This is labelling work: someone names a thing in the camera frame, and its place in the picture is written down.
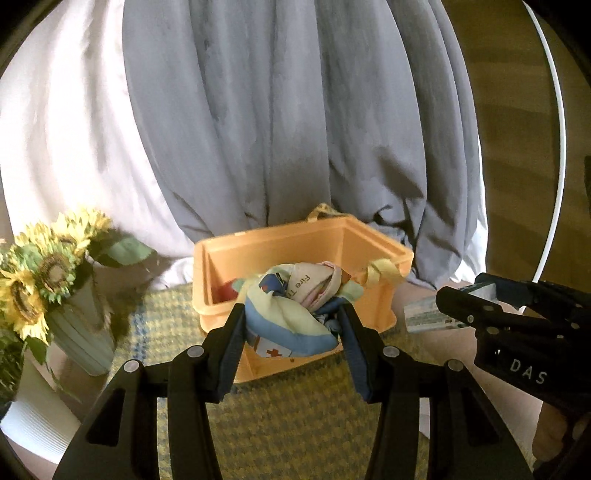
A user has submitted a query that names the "wide grey curtain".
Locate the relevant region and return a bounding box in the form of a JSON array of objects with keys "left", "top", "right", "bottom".
[{"left": 121, "top": 0, "right": 485, "bottom": 289}]

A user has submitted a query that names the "green leafy plant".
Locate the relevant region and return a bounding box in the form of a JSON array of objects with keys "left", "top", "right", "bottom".
[{"left": 0, "top": 323, "right": 29, "bottom": 416}]

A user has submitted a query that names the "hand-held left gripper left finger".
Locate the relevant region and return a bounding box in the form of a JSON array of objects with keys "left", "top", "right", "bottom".
[{"left": 52, "top": 302, "right": 247, "bottom": 480}]

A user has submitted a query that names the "person's right forearm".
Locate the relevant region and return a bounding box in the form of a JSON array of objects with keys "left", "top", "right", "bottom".
[{"left": 533, "top": 399, "right": 591, "bottom": 480}]

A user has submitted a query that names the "white ring hoop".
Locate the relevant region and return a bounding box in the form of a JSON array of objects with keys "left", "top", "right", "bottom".
[{"left": 524, "top": 0, "right": 567, "bottom": 283}]

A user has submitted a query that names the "printed fabric pouch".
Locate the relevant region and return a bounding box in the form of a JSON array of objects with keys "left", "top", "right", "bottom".
[{"left": 242, "top": 261, "right": 365, "bottom": 360}]

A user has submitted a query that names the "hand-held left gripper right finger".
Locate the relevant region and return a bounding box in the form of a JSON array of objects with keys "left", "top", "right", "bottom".
[{"left": 336, "top": 302, "right": 534, "bottom": 480}]

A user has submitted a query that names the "green ribbed vase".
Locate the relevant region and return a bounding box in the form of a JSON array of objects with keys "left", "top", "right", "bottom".
[{"left": 46, "top": 272, "right": 117, "bottom": 377}]

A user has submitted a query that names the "red fluffy plush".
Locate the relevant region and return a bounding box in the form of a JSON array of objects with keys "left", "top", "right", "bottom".
[{"left": 215, "top": 279, "right": 245, "bottom": 304}]

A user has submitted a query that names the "orange plastic crate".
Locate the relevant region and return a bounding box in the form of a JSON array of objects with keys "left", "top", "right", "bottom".
[{"left": 193, "top": 203, "right": 415, "bottom": 384}]

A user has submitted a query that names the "white curtain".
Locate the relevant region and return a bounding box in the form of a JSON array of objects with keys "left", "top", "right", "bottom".
[{"left": 0, "top": 0, "right": 200, "bottom": 288}]

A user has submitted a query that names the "tissue packet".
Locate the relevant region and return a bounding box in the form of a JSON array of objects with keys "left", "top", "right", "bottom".
[{"left": 403, "top": 282, "right": 499, "bottom": 333}]

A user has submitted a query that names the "sunflower bouquet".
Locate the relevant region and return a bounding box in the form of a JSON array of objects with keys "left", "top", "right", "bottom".
[{"left": 0, "top": 208, "right": 155, "bottom": 358}]

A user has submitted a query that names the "yellow checked woven mat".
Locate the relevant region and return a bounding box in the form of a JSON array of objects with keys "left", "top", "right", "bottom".
[{"left": 108, "top": 281, "right": 435, "bottom": 480}]

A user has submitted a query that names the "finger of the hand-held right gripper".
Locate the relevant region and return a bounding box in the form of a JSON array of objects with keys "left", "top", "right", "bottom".
[
  {"left": 436, "top": 286, "right": 555, "bottom": 334},
  {"left": 475, "top": 272, "right": 591, "bottom": 324}
]

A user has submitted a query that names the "white flower pot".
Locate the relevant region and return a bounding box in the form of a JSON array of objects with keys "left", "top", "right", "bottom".
[{"left": 0, "top": 355, "right": 83, "bottom": 462}]

